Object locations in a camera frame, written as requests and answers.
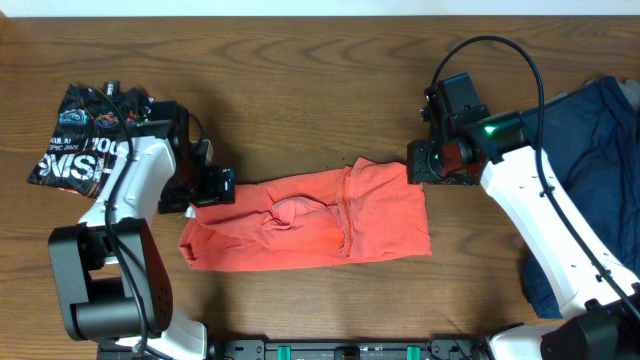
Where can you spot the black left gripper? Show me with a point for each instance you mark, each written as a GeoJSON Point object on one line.
{"type": "Point", "coordinates": [213, 193]}

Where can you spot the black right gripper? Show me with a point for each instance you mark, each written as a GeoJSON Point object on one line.
{"type": "Point", "coordinates": [419, 167]}

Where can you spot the orange printed t-shirt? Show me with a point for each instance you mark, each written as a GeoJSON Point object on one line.
{"type": "Point", "coordinates": [363, 213]}

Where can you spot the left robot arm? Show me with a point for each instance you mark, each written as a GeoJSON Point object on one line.
{"type": "Point", "coordinates": [112, 285]}

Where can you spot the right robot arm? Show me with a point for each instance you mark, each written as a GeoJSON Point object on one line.
{"type": "Point", "coordinates": [598, 297]}

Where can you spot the folded black printed t-shirt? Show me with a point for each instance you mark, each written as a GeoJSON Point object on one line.
{"type": "Point", "coordinates": [83, 148]}

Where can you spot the dark blue denim garment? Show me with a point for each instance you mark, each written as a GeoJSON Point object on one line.
{"type": "Point", "coordinates": [591, 137]}

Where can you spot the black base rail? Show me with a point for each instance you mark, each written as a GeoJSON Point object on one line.
{"type": "Point", "coordinates": [440, 348]}

